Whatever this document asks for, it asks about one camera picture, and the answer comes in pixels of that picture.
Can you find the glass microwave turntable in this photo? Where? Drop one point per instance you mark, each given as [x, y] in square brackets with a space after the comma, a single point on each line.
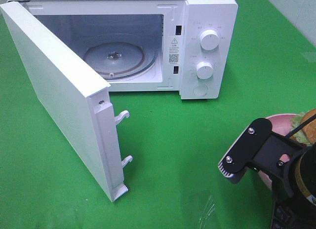
[118, 60]

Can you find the white microwave door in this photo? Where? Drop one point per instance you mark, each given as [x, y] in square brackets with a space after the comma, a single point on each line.
[74, 95]

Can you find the white upper microwave knob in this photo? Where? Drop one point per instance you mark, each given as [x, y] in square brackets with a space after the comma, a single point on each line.
[209, 39]

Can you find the white microwave oven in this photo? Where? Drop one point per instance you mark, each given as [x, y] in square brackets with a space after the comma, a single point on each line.
[82, 24]

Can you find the white warning label sticker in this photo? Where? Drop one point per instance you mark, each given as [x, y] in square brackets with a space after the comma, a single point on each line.
[173, 50]

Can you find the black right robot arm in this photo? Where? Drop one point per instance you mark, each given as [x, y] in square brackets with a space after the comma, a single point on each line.
[298, 212]

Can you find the round microwave door button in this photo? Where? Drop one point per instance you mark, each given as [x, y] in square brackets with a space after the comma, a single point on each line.
[200, 90]

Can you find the white lower microwave knob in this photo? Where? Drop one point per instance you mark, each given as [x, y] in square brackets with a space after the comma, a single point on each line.
[204, 70]

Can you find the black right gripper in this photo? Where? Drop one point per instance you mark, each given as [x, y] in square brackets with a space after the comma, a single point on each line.
[259, 148]

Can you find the pink plate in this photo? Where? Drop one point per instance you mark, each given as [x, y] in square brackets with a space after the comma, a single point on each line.
[280, 124]

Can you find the white microwave knob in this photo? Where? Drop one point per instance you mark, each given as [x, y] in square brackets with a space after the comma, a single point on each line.
[209, 39]
[204, 70]

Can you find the burger with lettuce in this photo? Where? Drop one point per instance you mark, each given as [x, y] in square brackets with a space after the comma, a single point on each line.
[307, 135]

